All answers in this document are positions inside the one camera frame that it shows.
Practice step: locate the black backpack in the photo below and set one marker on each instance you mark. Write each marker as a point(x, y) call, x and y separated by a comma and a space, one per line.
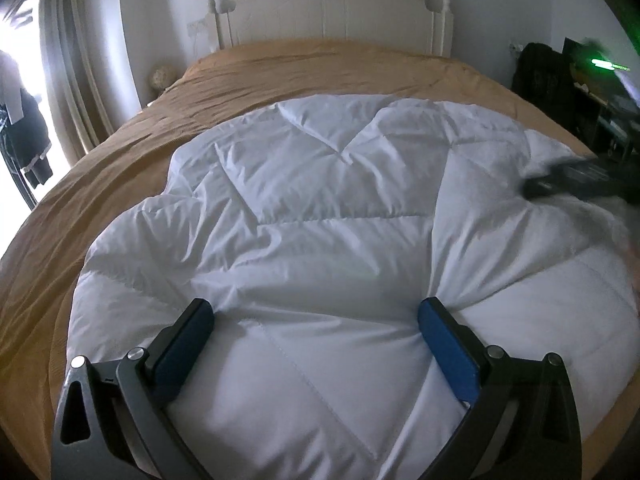
point(542, 80)

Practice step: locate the beige curtain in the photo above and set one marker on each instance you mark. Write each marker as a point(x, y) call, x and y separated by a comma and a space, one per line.
point(85, 60)

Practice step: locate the white wooden headboard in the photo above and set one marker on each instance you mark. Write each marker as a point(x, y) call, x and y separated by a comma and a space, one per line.
point(330, 10)

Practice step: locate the white wall socket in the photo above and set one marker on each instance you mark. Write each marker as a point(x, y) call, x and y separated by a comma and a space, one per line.
point(515, 47)

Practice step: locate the black flat board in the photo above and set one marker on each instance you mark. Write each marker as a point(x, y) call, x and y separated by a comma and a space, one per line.
point(575, 57)

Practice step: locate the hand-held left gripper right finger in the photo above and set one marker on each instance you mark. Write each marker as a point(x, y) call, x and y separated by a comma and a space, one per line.
point(447, 350)

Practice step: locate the white quilted puffer jacket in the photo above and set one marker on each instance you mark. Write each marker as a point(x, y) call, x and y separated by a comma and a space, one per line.
point(325, 240)

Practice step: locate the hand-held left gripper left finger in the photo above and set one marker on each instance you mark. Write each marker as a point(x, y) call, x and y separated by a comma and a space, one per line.
point(182, 350)

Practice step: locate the dark hanging clothes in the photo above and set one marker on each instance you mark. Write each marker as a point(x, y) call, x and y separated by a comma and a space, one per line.
point(30, 125)

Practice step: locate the round woven ball ornament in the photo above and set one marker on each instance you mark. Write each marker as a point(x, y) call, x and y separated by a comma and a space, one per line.
point(161, 78)

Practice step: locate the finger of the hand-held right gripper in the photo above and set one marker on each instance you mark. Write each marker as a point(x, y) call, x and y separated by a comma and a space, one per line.
point(560, 180)

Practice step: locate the bed with tan sheet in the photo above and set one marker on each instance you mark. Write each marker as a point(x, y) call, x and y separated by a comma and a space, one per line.
point(100, 170)

